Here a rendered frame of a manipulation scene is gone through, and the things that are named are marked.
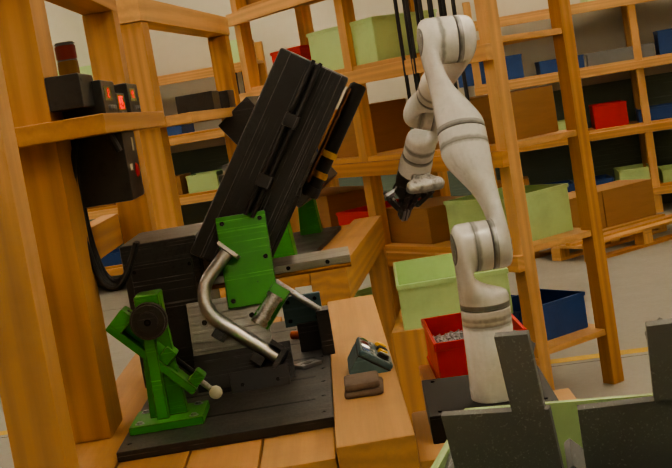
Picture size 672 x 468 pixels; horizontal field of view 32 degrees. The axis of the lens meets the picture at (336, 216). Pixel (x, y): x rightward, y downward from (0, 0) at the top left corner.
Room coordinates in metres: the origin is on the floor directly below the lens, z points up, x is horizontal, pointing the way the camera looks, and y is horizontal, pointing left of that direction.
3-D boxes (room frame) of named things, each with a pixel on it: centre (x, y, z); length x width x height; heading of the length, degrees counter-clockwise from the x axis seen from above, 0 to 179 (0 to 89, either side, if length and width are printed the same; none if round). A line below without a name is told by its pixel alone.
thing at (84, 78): (2.42, 0.50, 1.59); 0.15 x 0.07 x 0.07; 0
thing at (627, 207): (9.19, -2.14, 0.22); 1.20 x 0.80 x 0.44; 122
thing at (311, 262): (2.79, 0.18, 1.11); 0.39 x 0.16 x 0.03; 90
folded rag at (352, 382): (2.31, 0.00, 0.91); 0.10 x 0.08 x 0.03; 178
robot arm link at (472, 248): (2.10, -0.25, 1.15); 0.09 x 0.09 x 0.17; 3
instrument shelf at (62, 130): (2.71, 0.54, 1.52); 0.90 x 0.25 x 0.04; 0
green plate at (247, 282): (2.63, 0.22, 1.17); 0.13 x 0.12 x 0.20; 0
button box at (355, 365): (2.52, -0.02, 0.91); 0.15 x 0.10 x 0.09; 0
